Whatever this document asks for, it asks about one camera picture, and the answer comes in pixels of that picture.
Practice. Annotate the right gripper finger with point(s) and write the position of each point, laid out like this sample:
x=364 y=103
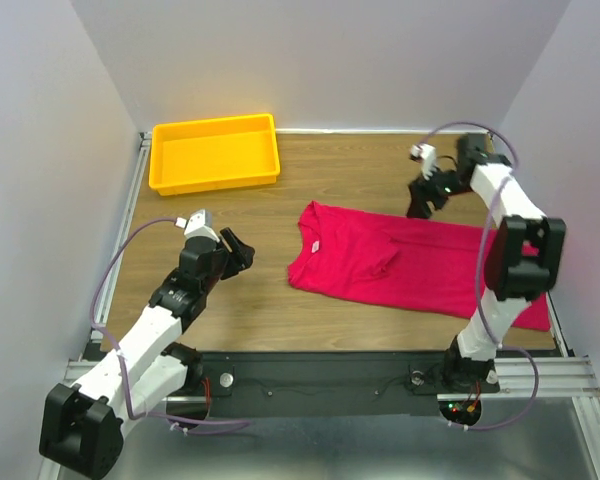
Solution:
x=415 y=208
x=426 y=209

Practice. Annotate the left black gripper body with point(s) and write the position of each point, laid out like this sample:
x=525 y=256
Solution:
x=223 y=249

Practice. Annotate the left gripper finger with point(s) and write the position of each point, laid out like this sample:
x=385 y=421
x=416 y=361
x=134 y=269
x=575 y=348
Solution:
x=238 y=248
x=238 y=262

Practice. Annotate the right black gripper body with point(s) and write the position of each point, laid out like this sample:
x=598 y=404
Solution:
x=441 y=184

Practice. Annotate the red t shirt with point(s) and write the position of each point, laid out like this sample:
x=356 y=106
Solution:
x=387 y=260

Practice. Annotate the yellow plastic tray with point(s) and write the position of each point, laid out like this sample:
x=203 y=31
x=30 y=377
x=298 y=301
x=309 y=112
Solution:
x=213 y=154

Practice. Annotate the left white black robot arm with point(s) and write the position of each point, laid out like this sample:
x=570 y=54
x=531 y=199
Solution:
x=85 y=424

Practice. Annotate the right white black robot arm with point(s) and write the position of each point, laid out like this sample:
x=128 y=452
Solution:
x=519 y=253

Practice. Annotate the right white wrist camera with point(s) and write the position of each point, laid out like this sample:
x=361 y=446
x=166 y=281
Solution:
x=426 y=155

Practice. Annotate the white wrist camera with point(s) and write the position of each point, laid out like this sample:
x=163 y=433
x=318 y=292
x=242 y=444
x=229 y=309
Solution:
x=426 y=155
x=198 y=224

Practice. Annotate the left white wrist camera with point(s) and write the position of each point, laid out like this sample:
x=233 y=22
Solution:
x=198 y=224

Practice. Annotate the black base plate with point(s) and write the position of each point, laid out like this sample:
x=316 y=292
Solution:
x=251 y=385

